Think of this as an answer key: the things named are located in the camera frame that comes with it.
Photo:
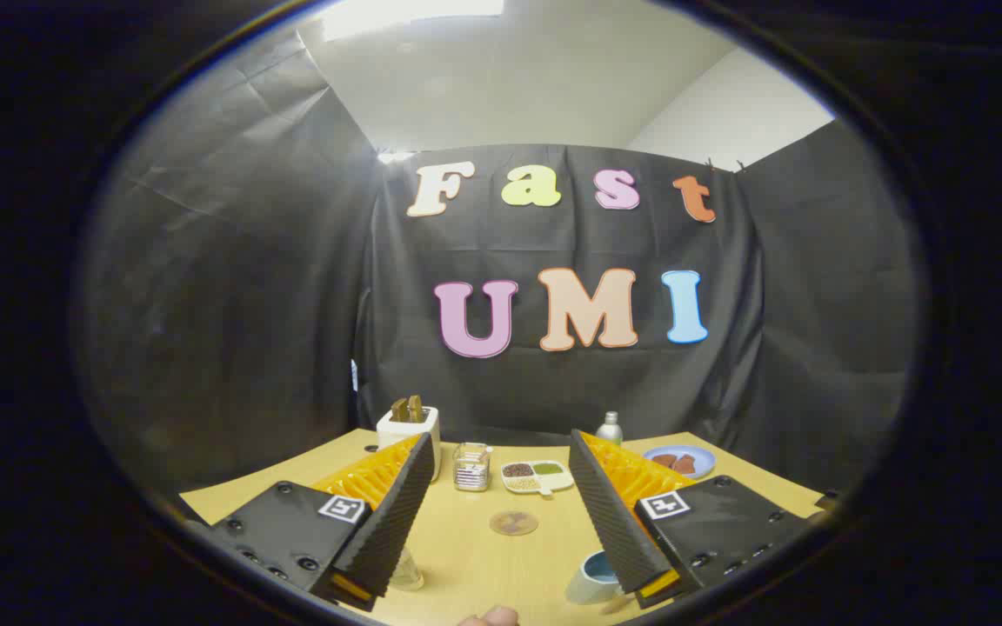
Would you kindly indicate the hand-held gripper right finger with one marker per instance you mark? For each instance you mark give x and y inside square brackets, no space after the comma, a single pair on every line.
[610,522]

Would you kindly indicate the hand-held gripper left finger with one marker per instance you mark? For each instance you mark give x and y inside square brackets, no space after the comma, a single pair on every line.
[397,522]

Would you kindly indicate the clear plastic bottle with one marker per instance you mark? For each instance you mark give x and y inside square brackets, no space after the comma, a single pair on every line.
[408,574]

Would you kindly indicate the white cup blue inside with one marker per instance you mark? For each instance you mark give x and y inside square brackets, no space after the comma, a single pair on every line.
[588,584]

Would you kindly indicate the round brown coaster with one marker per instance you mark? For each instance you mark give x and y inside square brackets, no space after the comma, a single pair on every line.
[514,522]

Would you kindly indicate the small silver bottle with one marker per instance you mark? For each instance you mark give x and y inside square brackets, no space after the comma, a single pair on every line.
[610,429]

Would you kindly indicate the reddish brown meat slice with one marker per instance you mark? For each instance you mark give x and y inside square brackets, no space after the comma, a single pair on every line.
[664,461]
[686,465]

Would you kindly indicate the white divided seed dish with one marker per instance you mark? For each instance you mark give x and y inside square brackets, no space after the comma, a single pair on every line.
[536,476]

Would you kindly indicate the white toaster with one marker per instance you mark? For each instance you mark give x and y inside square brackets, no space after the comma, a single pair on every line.
[404,432]

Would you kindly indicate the clear glass jar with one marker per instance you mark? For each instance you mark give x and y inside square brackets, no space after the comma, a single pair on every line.
[471,469]

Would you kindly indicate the wooden table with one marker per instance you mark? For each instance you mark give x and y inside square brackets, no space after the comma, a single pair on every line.
[484,556]

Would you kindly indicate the brown toast slice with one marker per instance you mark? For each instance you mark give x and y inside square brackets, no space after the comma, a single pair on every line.
[416,409]
[399,410]

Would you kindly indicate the blue plate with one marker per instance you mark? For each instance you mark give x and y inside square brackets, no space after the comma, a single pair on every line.
[703,459]

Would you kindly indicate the black backdrop cloth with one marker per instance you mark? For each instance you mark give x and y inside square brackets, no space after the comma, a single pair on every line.
[292,304]

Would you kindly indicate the ceiling light panel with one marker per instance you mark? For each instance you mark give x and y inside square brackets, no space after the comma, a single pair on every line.
[405,16]

